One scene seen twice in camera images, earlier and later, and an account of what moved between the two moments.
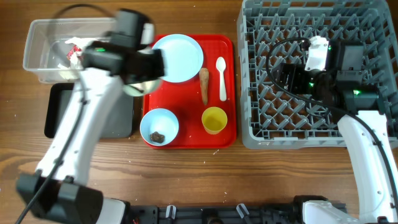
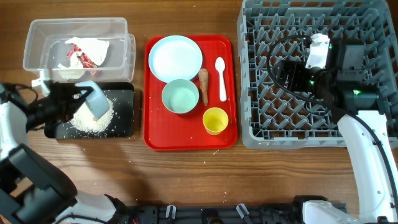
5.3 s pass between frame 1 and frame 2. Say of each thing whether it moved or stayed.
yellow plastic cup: stayed
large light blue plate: stayed
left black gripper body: moved
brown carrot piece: stayed
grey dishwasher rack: stayed
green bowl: moved
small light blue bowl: moved
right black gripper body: stayed
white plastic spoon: stayed
